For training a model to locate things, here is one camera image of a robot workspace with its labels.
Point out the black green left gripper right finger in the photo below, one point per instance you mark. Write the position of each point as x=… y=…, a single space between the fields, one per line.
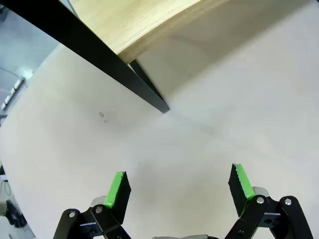
x=239 y=191

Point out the white power strip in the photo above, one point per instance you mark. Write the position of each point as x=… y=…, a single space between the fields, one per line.
x=12 y=93

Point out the wooden two-tier shelf black frame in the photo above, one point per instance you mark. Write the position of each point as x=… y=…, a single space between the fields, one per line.
x=117 y=27

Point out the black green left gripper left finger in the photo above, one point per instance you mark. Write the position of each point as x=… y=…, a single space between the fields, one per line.
x=119 y=194

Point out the black bag on floor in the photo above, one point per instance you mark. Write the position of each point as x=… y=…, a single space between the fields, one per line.
x=15 y=214

